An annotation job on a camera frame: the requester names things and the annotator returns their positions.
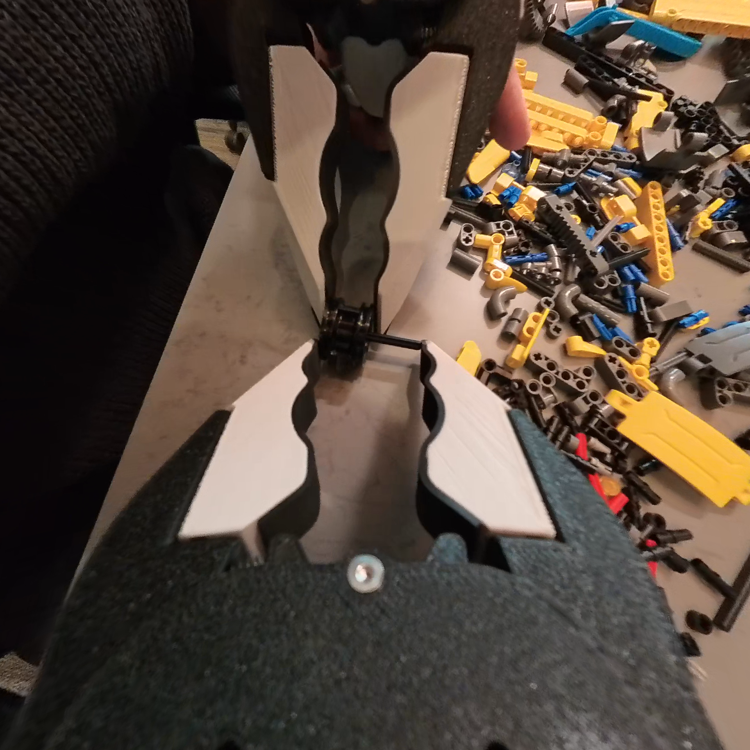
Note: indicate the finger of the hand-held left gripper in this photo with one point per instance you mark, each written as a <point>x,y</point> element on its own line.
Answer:
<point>299,176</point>
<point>422,176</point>

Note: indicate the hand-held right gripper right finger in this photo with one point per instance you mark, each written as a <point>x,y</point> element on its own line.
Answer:
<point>486,469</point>

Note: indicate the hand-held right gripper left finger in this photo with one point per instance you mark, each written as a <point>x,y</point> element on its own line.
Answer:
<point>252,469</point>

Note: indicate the pile of toy building pieces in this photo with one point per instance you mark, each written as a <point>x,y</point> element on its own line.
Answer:
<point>586,351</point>

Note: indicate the short black toy axle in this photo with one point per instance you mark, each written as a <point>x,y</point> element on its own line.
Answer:
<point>398,341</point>

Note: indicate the black toy wheel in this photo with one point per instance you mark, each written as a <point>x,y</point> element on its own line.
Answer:
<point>345,337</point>

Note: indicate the long black toy axle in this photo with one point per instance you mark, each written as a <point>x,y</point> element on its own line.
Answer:
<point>732,603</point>

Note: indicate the person's left hand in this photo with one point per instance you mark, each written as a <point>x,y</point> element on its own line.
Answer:
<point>513,117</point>

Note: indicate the yellow studded beam assembly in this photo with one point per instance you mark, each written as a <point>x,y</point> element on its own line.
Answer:
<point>562,117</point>

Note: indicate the grey toy gear rack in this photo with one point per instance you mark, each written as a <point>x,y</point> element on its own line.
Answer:
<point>571,234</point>

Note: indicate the yellow curved toy panel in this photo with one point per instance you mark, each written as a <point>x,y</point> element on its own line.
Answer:
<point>685,451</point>

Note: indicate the yellow toy vehicle section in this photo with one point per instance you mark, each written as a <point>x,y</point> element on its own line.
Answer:
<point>691,14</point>

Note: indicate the person's dark knit sweater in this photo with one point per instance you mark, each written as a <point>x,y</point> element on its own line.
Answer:
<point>88,234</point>

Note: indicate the long yellow holed beam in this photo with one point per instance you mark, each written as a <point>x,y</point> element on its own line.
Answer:
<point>655,225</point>

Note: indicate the grey toy panel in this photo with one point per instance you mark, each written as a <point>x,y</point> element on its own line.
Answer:
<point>720,351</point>

